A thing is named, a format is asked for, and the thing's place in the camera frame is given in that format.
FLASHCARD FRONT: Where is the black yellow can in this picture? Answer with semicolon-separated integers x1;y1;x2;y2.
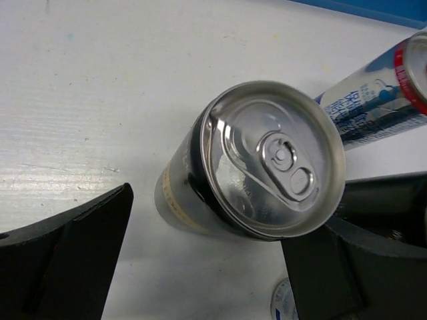
335;171;426;247
154;81;346;241

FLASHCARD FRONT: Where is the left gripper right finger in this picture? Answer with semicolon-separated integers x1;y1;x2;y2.
281;217;426;319

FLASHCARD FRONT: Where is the red bull can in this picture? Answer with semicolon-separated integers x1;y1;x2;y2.
315;31;426;150
270;277;299;320

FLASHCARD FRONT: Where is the far red bull can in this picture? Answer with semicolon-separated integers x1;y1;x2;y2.
315;31;426;150

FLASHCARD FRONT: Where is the blue and yellow shelf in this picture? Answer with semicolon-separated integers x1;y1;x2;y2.
298;0;426;29

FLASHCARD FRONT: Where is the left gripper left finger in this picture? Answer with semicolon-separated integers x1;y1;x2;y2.
1;183;133;319

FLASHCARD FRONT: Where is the near red bull can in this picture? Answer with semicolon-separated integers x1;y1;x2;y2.
270;277;299;320

